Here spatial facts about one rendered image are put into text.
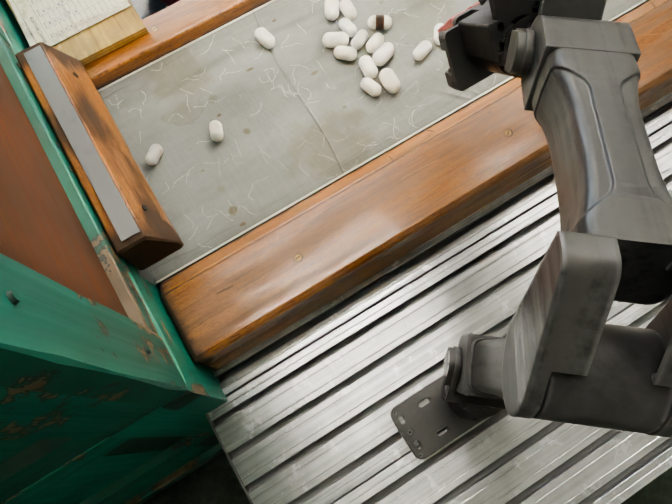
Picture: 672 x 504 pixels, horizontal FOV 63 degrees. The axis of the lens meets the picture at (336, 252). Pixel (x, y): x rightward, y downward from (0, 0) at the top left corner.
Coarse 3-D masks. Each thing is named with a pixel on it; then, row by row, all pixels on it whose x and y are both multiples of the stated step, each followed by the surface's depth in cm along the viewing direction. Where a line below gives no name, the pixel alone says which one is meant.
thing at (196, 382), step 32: (0, 0) 80; (160, 320) 60; (192, 384) 57; (160, 416) 58; (192, 416) 68; (96, 448) 55; (128, 448) 71; (160, 448) 84; (192, 448) 104; (64, 480) 66; (96, 480) 77; (128, 480) 86; (160, 480) 118
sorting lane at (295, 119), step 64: (320, 0) 81; (384, 0) 81; (448, 0) 80; (640, 0) 79; (192, 64) 78; (256, 64) 78; (320, 64) 78; (384, 64) 77; (448, 64) 77; (128, 128) 76; (192, 128) 75; (256, 128) 75; (320, 128) 75; (384, 128) 74; (192, 192) 72; (256, 192) 72; (192, 256) 70
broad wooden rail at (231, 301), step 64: (640, 64) 73; (448, 128) 71; (512, 128) 71; (320, 192) 71; (384, 192) 69; (448, 192) 68; (256, 256) 67; (320, 256) 66; (384, 256) 69; (192, 320) 64; (256, 320) 64
